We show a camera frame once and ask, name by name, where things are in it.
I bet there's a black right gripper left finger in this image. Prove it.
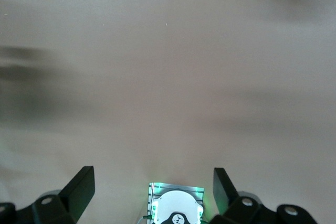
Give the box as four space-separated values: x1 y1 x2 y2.
0 166 95 224

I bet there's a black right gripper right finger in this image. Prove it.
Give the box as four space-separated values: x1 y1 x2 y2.
209 167 320 224

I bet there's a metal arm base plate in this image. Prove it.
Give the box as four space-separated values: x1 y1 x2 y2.
148 182 205 224

